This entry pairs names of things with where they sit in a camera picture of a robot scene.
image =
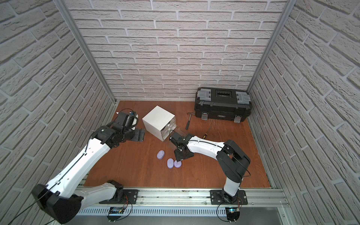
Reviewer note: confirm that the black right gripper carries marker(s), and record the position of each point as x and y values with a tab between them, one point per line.
178	157

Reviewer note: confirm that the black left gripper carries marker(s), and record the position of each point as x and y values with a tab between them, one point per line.
137	135

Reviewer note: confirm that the purple earphone case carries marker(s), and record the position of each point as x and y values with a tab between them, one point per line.
160	154
177	164
170	163

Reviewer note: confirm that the white drawer cabinet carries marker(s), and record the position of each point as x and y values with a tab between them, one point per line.
159	122

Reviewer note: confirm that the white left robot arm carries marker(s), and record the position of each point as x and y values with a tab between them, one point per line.
59	198

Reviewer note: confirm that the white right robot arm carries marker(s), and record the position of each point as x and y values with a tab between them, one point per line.
232	159

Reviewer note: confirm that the yellow black screwdriver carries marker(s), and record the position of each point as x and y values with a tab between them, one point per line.
207	132

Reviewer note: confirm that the steel claw hammer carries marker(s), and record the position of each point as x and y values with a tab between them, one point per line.
190	114

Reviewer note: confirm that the black plastic toolbox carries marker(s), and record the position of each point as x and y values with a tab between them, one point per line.
222	104

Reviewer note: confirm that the left controller board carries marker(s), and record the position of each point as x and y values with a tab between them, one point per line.
117	213

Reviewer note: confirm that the controller board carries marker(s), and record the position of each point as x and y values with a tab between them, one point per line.
232	214
117	213

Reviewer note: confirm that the right controller board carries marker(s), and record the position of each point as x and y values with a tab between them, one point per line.
232	214

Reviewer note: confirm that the aluminium frame rail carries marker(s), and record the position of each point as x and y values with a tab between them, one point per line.
202	197

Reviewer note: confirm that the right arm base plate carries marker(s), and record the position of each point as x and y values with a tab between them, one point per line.
221	197

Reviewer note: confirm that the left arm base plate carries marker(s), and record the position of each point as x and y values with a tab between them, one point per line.
122	196

